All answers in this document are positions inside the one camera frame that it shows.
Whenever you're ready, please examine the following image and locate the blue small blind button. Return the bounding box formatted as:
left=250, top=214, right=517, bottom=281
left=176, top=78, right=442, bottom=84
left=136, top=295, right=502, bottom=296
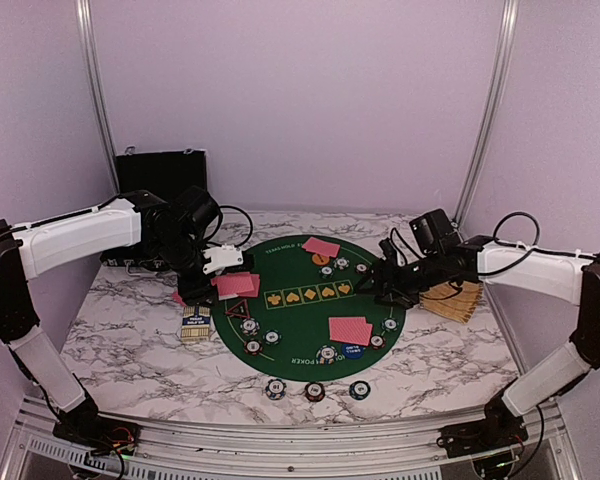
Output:
left=341, top=344, right=366, bottom=360

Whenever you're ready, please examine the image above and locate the left aluminium frame post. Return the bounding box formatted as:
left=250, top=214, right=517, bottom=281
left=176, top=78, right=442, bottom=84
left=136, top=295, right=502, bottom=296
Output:
left=75, top=0, right=119, bottom=190

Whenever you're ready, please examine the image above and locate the blue gold card box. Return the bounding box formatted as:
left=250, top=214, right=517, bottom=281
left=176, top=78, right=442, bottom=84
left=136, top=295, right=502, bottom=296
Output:
left=180, top=305, right=212, bottom=343

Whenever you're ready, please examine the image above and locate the right aluminium frame post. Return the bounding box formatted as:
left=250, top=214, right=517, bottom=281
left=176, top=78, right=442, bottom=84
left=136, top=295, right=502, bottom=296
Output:
left=453, top=0, right=520, bottom=227

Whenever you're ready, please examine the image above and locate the dropped red card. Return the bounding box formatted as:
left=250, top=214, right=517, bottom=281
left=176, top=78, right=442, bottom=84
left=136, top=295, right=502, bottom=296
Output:
left=172, top=292, right=186, bottom=306

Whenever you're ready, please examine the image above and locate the round green poker mat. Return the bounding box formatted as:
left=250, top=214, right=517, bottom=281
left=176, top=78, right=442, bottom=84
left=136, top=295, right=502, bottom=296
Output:
left=212, top=235, right=406, bottom=382

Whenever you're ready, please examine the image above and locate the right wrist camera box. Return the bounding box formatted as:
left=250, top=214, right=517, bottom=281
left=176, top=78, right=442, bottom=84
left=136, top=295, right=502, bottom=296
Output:
left=409, top=208, right=461, bottom=256

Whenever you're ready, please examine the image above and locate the red back card deck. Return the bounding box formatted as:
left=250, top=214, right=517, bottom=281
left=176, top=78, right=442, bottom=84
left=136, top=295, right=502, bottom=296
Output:
left=211, top=276, right=231, bottom=300

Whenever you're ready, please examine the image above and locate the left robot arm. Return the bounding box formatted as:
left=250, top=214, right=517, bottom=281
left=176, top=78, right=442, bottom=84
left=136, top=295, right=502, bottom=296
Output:
left=0, top=187, right=221, bottom=445

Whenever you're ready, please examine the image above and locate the blue white chip stack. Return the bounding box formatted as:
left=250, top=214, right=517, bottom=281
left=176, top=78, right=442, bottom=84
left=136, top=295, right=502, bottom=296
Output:
left=264, top=378, right=286, bottom=401

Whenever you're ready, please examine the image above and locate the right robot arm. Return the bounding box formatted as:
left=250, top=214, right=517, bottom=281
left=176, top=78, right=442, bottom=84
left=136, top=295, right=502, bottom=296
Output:
left=355, top=236, right=600, bottom=448

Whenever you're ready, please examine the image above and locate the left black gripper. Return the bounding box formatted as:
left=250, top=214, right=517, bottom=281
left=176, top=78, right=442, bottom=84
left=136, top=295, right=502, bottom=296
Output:
left=151, top=231, right=219, bottom=308

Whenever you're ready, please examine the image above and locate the black red triangle marker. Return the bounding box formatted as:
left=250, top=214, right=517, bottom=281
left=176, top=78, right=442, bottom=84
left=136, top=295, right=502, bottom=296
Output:
left=224, top=298, right=251, bottom=320

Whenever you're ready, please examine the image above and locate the aluminium front rail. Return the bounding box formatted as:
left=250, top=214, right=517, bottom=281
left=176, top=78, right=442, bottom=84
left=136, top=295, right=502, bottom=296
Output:
left=0, top=397, right=581, bottom=480

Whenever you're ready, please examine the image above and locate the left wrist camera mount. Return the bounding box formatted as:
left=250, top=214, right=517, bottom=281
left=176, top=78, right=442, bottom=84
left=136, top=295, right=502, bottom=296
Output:
left=202, top=245, right=244, bottom=275

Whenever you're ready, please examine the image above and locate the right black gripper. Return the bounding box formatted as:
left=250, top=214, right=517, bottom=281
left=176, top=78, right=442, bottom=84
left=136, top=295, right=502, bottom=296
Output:
left=352, top=252, right=446, bottom=310

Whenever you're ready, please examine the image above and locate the orange big blind button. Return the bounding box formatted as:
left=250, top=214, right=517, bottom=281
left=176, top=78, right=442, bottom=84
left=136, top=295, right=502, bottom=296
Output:
left=311, top=253, right=331, bottom=266

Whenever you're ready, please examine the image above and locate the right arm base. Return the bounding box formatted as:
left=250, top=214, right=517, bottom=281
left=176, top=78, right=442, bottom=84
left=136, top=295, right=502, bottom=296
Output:
left=436, top=396, right=529, bottom=458

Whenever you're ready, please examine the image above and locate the brown chip stack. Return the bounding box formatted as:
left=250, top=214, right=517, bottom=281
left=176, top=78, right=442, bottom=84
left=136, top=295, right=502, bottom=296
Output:
left=304, top=382, right=325, bottom=402

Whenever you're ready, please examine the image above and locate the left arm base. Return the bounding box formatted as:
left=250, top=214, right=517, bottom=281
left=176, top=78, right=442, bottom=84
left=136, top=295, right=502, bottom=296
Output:
left=53, top=390, right=140, bottom=456

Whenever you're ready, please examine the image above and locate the aluminium frame post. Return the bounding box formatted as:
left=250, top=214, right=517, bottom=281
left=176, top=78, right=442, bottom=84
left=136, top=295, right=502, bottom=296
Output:
left=453, top=0, right=520, bottom=227
left=75, top=0, right=119, bottom=190

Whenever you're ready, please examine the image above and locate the black poker chip case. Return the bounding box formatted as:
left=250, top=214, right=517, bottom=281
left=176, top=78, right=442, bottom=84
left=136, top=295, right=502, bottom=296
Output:
left=100, top=146, right=207, bottom=272

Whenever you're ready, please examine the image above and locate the teal chip stack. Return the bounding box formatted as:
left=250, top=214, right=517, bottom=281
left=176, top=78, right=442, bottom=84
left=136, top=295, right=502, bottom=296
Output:
left=349, top=380, right=371, bottom=401

